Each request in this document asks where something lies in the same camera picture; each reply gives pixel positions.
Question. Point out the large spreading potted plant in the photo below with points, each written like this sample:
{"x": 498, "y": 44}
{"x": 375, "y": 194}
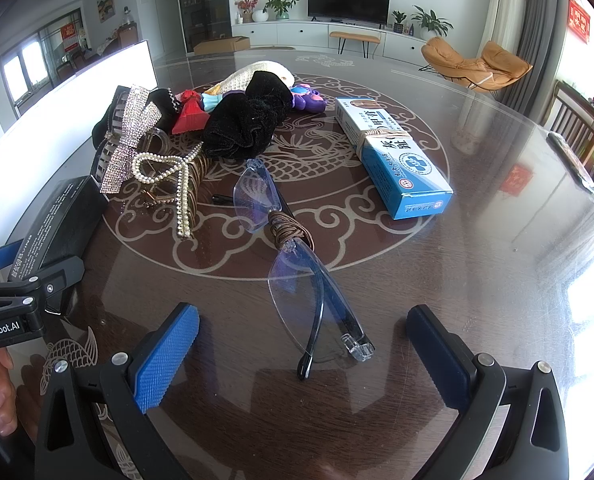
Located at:
{"x": 429, "y": 22}

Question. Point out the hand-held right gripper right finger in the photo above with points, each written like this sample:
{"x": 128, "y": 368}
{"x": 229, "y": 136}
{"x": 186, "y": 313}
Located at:
{"x": 439, "y": 360}

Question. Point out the wooden chair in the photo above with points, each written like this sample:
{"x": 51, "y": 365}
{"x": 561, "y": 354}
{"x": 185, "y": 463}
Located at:
{"x": 577, "y": 110}

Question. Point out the wooden bench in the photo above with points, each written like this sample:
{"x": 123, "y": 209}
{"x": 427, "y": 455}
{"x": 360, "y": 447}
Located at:
{"x": 354, "y": 36}

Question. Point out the white storage box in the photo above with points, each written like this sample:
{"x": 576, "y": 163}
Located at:
{"x": 52, "y": 110}

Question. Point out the beige rubber band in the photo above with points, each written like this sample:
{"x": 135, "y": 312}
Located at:
{"x": 377, "y": 140}

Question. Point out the pearl bow hair clip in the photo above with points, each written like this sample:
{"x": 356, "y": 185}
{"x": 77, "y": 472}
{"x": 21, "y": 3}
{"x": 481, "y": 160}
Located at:
{"x": 182, "y": 180}

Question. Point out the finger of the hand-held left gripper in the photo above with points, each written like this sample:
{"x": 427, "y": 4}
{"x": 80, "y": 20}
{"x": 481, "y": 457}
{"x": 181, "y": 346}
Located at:
{"x": 59, "y": 280}
{"x": 4, "y": 255}

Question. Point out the dark patterned glass desktop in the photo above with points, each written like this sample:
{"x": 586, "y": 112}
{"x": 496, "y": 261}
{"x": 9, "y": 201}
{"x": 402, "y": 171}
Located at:
{"x": 402, "y": 270}

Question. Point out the clear water jug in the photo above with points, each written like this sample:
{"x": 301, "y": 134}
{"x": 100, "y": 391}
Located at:
{"x": 128, "y": 17}

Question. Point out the white curtain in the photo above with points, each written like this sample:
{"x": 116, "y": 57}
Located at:
{"x": 502, "y": 5}

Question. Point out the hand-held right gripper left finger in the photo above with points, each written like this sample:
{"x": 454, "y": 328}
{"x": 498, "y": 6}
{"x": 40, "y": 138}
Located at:
{"x": 169, "y": 350}

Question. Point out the red door sign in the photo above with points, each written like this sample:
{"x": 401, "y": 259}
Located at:
{"x": 72, "y": 37}

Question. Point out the rhinestone bow claw hair clip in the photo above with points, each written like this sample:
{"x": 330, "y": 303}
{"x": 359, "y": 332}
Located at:
{"x": 132, "y": 140}

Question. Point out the red flowers in vase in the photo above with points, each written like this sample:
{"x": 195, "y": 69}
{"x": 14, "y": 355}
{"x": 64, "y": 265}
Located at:
{"x": 247, "y": 5}

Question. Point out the red wall hanging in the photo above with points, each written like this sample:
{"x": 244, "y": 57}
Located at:
{"x": 578, "y": 20}

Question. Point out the orange lounge chair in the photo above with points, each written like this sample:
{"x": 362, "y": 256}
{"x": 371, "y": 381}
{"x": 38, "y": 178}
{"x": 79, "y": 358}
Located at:
{"x": 497, "y": 65}

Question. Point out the red packet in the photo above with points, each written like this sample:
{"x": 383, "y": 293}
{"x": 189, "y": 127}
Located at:
{"x": 189, "y": 115}

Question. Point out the black velvet scrunchie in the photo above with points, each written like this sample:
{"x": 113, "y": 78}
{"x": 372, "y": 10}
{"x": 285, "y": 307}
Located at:
{"x": 242, "y": 120}

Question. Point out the black television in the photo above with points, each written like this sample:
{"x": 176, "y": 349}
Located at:
{"x": 349, "y": 2}

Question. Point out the small potted plant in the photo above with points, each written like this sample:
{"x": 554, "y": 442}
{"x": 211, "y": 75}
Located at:
{"x": 398, "y": 20}

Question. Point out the green leafy potted plant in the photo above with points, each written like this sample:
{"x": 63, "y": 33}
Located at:
{"x": 282, "y": 5}

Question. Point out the purple toy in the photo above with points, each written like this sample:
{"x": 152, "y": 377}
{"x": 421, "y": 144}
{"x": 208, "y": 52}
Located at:
{"x": 309, "y": 100}

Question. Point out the blue and white medicine box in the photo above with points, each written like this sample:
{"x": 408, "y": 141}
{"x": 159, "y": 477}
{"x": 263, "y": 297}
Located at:
{"x": 407, "y": 180}

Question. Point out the grey curtain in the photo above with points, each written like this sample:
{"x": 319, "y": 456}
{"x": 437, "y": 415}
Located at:
{"x": 542, "y": 35}

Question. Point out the white round vase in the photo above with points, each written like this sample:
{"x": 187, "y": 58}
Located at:
{"x": 260, "y": 16}

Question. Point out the cream knitted pouch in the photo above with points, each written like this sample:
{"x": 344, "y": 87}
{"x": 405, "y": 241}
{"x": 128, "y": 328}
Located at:
{"x": 257, "y": 71}

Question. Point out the cardboard box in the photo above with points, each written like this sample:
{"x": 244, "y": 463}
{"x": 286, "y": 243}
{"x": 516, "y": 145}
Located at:
{"x": 222, "y": 45}

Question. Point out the framed wall picture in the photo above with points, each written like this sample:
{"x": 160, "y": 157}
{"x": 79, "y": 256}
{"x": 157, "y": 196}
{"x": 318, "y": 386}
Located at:
{"x": 105, "y": 2}

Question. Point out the black printed box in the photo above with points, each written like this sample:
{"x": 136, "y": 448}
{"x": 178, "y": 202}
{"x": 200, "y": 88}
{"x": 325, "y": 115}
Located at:
{"x": 62, "y": 220}

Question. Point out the white television cabinet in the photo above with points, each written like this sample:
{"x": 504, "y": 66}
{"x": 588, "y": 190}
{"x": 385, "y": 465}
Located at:
{"x": 297, "y": 35}

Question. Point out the rimless glasses with blue arms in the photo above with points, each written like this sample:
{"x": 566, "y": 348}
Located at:
{"x": 302, "y": 295}

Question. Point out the dark glass display cabinet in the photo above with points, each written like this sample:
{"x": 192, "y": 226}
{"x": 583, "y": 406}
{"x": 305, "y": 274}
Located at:
{"x": 202, "y": 5}

